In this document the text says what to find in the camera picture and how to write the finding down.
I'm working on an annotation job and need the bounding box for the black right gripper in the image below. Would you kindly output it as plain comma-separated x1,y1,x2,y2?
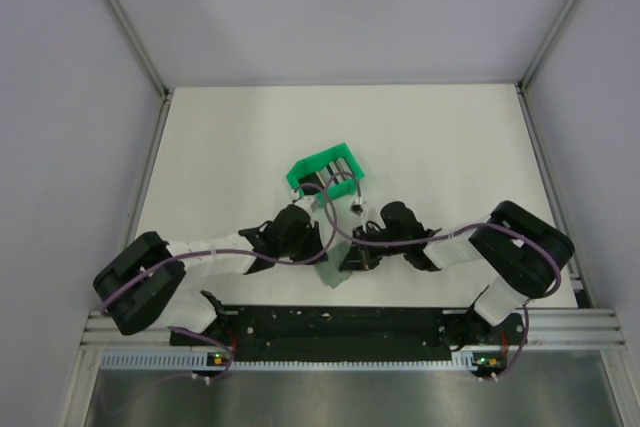
339,224,408,272

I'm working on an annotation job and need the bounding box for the sage green leather card holder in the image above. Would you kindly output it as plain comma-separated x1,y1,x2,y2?
315,242,351,289

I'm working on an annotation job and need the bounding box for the green plastic card bin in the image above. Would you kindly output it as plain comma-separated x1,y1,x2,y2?
286,143,365,200

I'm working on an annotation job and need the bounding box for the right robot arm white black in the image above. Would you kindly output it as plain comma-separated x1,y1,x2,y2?
338,200,575,349

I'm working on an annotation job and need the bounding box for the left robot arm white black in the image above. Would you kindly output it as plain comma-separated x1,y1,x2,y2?
93,197,327,344

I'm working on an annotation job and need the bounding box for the stack of cards in bin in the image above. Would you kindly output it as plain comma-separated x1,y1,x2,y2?
317,158,353,185

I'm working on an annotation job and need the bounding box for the metal sheet panel front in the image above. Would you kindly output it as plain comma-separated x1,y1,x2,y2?
86,352,622,426

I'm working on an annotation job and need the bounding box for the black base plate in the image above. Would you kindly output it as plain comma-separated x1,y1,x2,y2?
169,302,524,363

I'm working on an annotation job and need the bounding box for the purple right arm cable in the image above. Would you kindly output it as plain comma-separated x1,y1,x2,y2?
323,171,564,381

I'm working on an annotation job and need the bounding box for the aluminium frame post right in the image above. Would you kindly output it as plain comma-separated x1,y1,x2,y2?
517,0,614,93

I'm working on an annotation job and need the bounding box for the aluminium frame post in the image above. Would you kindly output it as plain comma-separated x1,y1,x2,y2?
102,0,170,99
517,0,614,93

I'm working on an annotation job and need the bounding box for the aluminium frame rail front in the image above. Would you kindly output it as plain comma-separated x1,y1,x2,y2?
80,308,627,351

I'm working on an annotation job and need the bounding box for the aluminium frame post left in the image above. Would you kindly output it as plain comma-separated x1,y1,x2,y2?
102,0,170,99

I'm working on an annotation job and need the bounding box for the white slotted cable duct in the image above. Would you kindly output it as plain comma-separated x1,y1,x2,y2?
101,351,481,372

